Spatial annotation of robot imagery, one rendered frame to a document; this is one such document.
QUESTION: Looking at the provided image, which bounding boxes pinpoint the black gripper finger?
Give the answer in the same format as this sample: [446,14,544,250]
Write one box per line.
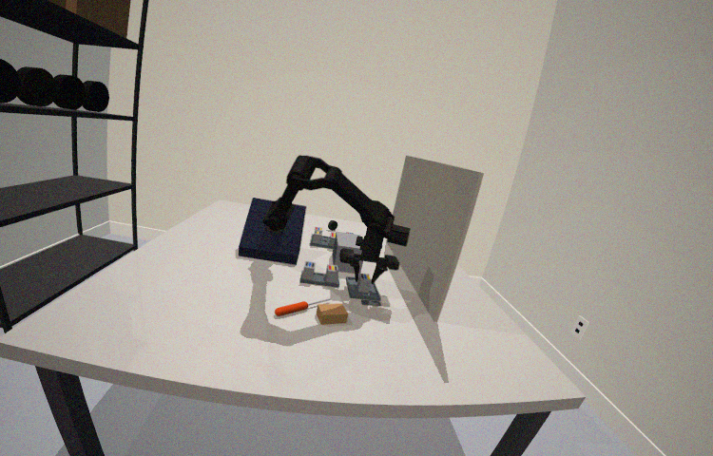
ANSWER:
[350,263,359,283]
[372,263,388,284]

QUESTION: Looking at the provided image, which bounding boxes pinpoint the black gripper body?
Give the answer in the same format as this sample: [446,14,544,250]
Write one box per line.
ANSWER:
[339,238,400,271]

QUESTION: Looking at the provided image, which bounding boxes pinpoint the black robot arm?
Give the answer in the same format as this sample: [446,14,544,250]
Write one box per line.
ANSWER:
[262,155,411,250]

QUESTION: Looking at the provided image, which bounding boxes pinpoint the orange-handled screwdriver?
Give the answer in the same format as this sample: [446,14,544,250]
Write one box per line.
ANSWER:
[275,298,330,316]

